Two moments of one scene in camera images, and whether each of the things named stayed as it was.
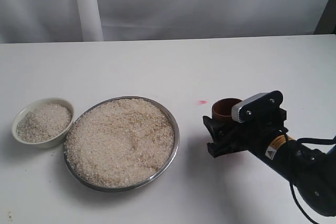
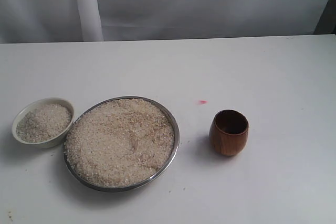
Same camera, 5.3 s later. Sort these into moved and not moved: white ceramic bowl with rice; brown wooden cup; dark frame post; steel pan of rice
Moved: brown wooden cup
Not moved: steel pan of rice; white ceramic bowl with rice; dark frame post
